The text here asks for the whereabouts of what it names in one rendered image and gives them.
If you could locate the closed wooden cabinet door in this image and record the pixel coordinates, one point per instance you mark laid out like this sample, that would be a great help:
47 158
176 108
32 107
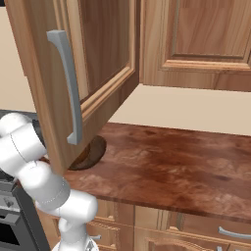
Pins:
209 36

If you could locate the wooden drawer front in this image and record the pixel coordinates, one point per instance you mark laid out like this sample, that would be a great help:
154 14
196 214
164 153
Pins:
108 225
196 224

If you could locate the wooden base cabinet door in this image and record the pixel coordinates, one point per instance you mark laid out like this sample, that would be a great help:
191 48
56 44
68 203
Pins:
176 245

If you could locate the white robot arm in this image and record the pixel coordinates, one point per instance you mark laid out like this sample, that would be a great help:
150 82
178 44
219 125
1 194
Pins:
42 183

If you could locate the open wooden cabinet door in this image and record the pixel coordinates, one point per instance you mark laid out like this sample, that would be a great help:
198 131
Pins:
108 49

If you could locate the brown bowl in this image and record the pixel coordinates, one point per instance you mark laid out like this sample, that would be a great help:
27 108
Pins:
93 152

